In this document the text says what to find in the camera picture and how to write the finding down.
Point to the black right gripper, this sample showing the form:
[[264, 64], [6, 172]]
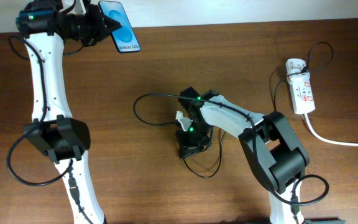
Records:
[[189, 146]]

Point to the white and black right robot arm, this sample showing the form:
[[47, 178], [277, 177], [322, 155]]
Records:
[[275, 155]]

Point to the white power strip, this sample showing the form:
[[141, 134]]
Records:
[[301, 93]]

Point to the blue Galaxy smartphone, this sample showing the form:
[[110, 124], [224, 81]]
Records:
[[124, 38]]

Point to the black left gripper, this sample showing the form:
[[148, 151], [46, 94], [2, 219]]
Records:
[[99, 21]]

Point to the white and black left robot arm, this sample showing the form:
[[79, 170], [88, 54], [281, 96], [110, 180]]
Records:
[[44, 27]]

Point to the white charger plug adapter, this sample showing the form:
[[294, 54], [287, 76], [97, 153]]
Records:
[[294, 65]]

